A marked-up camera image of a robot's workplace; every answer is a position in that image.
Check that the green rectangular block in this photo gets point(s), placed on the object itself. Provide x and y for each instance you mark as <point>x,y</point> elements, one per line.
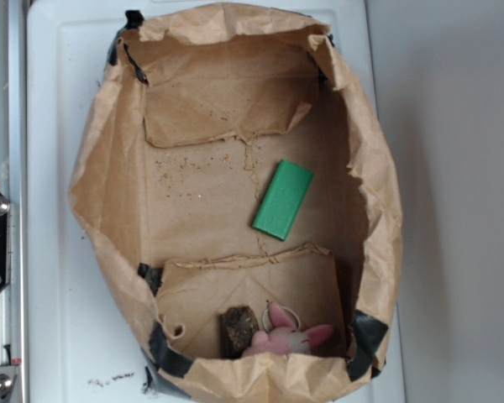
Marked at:
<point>283,199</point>

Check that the white plastic bin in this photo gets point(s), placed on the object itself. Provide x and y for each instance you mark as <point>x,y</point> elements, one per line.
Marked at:
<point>81,347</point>

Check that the brown paper bag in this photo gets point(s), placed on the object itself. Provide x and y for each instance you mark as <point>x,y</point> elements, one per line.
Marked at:
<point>196,110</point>

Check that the aluminium frame rail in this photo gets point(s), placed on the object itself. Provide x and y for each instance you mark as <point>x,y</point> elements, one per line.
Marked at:
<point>13,298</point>

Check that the pink plush bunny keychain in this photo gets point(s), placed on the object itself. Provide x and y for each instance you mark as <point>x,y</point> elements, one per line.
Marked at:
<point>286,336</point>

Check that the dark brown rock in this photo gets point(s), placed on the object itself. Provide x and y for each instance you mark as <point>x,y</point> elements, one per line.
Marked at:
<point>238,326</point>

